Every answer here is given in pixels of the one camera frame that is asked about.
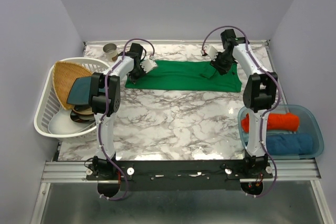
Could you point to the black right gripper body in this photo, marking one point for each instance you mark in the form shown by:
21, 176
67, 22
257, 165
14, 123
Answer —
223, 62

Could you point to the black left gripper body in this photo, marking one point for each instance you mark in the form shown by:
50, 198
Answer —
136, 73

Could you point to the green t shirt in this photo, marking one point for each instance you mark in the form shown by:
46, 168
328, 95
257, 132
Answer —
188, 76

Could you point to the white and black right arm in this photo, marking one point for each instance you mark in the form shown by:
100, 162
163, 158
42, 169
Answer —
258, 97

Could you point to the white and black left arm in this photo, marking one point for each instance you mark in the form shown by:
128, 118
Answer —
105, 97

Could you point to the white table edge trim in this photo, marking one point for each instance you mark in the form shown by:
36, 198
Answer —
168, 42

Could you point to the metal cup with cork base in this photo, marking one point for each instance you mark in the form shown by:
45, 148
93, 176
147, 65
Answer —
110, 50

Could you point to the dark teal plate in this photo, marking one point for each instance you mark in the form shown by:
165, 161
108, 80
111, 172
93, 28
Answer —
79, 92

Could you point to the dark stacked bowls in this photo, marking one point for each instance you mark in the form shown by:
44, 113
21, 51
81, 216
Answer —
82, 114

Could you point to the woven wicker tray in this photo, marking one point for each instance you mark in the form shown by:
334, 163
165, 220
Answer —
65, 74

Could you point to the rolled orange t shirt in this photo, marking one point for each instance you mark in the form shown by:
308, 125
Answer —
283, 122

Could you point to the white bowl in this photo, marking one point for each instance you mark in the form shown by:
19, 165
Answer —
68, 122

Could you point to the white plastic laundry basket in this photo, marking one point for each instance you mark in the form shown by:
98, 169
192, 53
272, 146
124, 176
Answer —
48, 107

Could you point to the clear blue plastic bin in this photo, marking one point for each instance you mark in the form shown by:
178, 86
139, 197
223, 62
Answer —
307, 125

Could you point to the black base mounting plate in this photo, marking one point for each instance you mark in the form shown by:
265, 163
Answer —
179, 175

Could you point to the rolled blue t shirt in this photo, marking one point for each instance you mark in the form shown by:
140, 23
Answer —
289, 144

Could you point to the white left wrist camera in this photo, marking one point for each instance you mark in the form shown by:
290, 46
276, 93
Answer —
148, 65

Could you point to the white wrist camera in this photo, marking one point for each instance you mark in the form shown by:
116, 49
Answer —
210, 51
148, 65

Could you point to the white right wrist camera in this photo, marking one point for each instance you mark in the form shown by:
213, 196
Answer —
210, 51

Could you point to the aluminium rail frame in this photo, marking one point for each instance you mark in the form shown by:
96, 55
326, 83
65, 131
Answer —
288, 170

